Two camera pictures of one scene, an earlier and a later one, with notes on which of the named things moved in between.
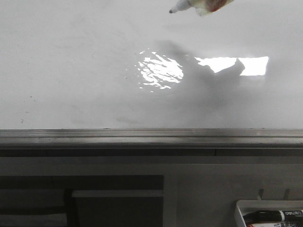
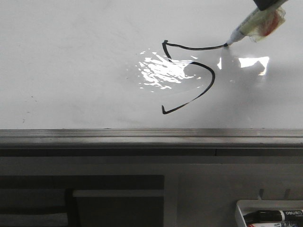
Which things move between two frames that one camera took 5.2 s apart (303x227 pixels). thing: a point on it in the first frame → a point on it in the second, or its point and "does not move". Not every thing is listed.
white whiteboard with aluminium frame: [130, 74] does not move
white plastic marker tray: [243, 207] does not move
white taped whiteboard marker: [203, 7] → [261, 24]
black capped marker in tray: [267, 216] does not move
